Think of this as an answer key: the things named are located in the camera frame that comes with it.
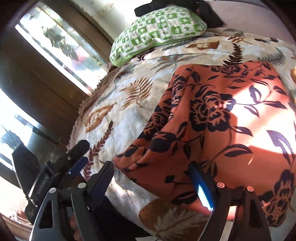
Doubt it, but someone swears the black cloth on pillow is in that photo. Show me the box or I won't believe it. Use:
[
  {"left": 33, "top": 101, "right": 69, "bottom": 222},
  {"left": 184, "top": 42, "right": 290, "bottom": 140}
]
[{"left": 134, "top": 0, "right": 225, "bottom": 29}]

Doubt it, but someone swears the green white checkered pillow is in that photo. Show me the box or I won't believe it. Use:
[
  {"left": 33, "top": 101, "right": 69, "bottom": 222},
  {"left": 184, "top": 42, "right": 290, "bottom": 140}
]
[{"left": 109, "top": 5, "right": 207, "bottom": 67}]

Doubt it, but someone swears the pink bed headboard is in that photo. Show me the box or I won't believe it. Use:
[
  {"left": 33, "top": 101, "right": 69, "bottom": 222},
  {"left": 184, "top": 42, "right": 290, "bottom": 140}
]
[{"left": 208, "top": 1, "right": 292, "bottom": 41}]

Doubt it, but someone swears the orange black floral garment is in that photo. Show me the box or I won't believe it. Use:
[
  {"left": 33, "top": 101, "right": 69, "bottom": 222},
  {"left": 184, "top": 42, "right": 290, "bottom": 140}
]
[{"left": 114, "top": 61, "right": 295, "bottom": 227}]

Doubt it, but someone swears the cream leaf pattern blanket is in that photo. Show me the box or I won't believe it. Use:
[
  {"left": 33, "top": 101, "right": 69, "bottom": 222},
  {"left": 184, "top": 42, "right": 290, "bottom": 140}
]
[{"left": 69, "top": 28, "right": 295, "bottom": 240}]

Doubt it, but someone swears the stained glass window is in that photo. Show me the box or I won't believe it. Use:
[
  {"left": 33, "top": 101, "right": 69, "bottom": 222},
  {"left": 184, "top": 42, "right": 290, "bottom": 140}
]
[{"left": 0, "top": 5, "right": 110, "bottom": 218}]

